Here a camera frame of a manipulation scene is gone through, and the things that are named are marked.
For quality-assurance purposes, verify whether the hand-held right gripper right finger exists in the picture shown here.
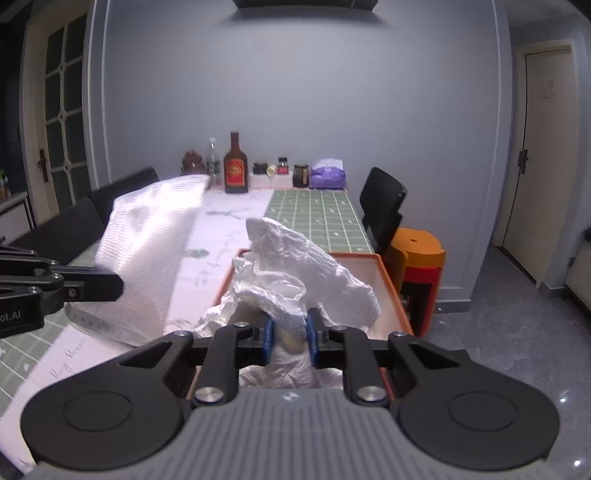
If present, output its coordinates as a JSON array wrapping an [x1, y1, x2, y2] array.
[[305, 308, 468, 408]]

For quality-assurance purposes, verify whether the white flat box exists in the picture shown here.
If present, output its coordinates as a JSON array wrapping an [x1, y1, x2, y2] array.
[[249, 172, 294, 189]]

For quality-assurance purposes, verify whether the brown bear plush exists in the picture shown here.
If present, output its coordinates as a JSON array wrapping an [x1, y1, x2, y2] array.
[[181, 150, 208, 176]]

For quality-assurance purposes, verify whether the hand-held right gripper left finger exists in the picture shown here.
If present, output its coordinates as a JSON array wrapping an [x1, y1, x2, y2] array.
[[119, 318, 277, 408]]

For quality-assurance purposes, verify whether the brown liquor bottle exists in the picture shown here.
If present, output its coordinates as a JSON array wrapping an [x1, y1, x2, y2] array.
[[223, 131, 250, 194]]

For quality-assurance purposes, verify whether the white printed table runner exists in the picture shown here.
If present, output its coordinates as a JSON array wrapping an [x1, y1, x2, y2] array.
[[0, 187, 274, 477]]

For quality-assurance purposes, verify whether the red plastic stool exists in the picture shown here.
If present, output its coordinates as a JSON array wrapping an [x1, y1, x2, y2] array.
[[399, 264, 435, 337]]

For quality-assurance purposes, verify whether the white cabinet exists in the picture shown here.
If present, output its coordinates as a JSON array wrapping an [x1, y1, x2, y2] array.
[[0, 191, 36, 246]]

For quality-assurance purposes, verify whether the clear water bottle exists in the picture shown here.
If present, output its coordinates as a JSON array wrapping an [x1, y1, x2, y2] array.
[[206, 137, 222, 186]]

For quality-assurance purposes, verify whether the purple tissue pack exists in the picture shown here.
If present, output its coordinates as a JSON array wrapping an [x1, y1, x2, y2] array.
[[309, 158, 347, 190]]

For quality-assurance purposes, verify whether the glass panel door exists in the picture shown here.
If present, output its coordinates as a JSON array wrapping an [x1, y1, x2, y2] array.
[[22, 13, 94, 223]]

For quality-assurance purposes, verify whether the translucent white plastic bag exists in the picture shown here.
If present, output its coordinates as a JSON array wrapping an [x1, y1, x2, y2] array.
[[67, 174, 210, 348]]

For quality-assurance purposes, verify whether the plain cream door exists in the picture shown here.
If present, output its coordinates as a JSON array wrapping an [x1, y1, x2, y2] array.
[[501, 45, 579, 286]]

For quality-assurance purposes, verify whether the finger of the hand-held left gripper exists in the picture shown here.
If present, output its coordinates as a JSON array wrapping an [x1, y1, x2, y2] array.
[[0, 246, 125, 315]]

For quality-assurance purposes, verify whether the orange plastic stool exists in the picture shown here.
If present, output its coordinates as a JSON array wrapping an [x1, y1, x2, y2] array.
[[387, 227, 448, 339]]

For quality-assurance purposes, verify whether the black chair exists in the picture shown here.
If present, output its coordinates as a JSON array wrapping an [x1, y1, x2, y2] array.
[[366, 211, 403, 256], [8, 197, 106, 266], [359, 167, 408, 223], [89, 167, 160, 223]]

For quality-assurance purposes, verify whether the green checked tablecloth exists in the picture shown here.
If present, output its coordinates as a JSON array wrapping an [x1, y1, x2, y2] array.
[[0, 187, 376, 422]]

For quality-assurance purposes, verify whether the orange cardboard box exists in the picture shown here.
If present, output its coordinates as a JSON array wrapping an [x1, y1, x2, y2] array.
[[185, 248, 415, 403]]

